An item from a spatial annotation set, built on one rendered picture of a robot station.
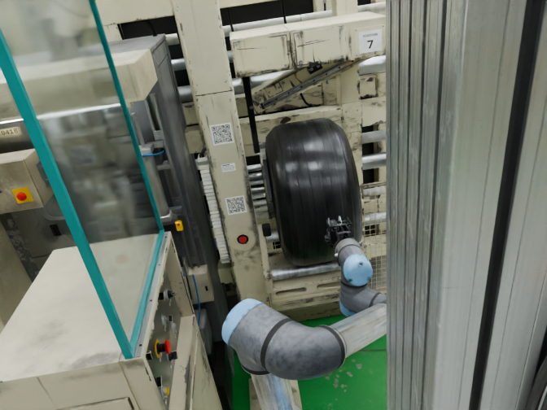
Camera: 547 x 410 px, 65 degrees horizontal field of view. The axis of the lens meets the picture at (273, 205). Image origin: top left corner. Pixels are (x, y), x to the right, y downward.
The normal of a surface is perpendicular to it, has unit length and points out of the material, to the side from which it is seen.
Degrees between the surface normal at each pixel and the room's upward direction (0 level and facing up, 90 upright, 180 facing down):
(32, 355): 0
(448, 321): 90
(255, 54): 90
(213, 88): 90
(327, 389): 0
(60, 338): 0
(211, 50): 90
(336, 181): 58
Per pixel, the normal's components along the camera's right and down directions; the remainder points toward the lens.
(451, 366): -0.07, 0.49
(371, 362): -0.13, -0.87
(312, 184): 0.01, -0.07
